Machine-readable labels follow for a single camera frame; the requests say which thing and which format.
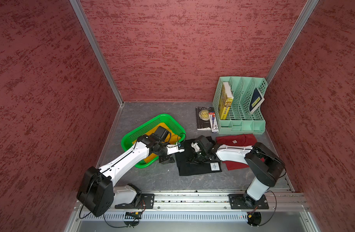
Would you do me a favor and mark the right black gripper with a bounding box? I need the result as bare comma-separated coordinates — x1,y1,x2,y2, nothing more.
185,149,208,165

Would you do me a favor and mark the black t-shirt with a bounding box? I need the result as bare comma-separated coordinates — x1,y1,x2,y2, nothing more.
175,139,222,177

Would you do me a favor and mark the green plastic basket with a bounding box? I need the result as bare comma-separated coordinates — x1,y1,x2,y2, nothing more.
116,114,185,170

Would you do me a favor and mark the red t-shirt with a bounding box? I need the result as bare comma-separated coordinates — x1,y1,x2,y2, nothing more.
216,134,257,171

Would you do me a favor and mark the yellow t-shirt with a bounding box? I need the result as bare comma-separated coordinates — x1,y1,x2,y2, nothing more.
131,122,180,166

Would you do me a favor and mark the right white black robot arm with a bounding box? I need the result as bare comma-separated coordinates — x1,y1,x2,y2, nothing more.
186,136,286,204

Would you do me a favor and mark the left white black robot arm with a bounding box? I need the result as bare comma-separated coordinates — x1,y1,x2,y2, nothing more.
77,126,184,217

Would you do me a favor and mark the white red pen box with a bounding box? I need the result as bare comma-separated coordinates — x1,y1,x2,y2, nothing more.
209,112,219,133

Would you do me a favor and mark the dark paperback book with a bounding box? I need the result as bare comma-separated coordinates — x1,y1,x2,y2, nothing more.
196,106,214,131

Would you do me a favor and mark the yellow book in organizer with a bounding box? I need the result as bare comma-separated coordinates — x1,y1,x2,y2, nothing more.
219,82,233,120

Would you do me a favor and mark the mint green file organizer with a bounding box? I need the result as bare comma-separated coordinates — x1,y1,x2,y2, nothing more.
212,76,268,135

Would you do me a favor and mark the dark blue book in organizer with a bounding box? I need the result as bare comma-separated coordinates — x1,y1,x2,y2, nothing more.
249,88,265,115

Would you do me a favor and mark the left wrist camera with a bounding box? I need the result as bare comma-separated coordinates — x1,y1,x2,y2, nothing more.
166,142,185,155

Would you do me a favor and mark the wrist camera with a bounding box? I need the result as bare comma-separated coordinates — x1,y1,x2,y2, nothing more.
191,142,201,153
166,142,185,155

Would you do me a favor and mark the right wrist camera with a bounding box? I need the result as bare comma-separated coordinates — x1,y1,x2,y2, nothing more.
191,142,201,153

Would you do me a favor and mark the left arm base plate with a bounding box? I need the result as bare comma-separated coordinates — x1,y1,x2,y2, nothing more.
114,193,155,210

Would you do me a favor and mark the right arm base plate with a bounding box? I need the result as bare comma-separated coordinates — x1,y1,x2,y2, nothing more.
228,193,269,210

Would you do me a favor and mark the left black power cable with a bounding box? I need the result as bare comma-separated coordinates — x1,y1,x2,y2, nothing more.
78,200,146,230

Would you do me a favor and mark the black power cable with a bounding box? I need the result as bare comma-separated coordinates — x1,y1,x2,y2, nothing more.
78,200,146,230
247,189,277,227

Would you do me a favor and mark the right black power cable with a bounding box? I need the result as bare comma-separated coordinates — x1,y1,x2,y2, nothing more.
247,189,277,227

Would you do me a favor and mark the aluminium front rail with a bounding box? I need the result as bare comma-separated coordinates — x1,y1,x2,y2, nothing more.
74,189,310,212

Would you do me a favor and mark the right aluminium corner post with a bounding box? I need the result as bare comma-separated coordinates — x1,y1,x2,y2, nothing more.
266,0,319,84

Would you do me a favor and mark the aluminium corner post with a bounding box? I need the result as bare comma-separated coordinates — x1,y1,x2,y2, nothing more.
266,0,319,84
70,0,124,107

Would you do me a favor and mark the left aluminium corner post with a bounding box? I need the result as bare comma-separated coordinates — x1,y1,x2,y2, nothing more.
70,0,124,107

